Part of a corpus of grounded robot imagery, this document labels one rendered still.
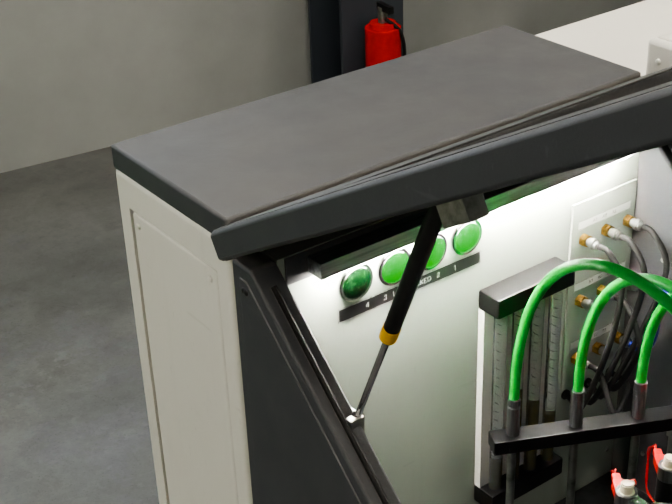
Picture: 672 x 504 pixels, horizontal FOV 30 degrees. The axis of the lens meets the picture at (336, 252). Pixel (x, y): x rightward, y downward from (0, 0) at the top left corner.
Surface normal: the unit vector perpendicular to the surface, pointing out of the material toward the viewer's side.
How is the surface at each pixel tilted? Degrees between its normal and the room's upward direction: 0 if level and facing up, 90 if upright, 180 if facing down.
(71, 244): 0
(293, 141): 0
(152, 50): 90
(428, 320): 90
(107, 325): 0
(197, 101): 90
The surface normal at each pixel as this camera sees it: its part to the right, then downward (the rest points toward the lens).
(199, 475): -0.80, 0.32
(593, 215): 0.60, 0.37
